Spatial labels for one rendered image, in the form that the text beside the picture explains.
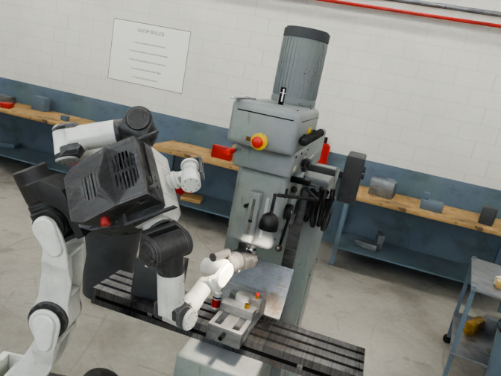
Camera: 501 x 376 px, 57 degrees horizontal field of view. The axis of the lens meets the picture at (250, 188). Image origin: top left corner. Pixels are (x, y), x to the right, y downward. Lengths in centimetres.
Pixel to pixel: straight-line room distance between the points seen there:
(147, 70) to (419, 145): 381
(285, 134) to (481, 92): 465
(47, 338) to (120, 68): 559
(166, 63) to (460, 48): 376
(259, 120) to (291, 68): 43
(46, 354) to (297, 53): 151
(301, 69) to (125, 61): 520
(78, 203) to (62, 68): 616
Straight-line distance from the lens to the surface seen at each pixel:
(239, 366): 200
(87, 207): 149
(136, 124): 159
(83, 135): 166
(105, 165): 147
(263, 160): 175
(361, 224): 621
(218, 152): 582
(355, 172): 204
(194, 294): 171
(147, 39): 687
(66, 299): 178
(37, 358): 193
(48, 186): 165
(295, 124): 162
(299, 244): 232
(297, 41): 201
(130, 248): 381
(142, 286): 218
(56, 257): 170
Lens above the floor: 199
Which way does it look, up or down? 14 degrees down
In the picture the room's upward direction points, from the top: 11 degrees clockwise
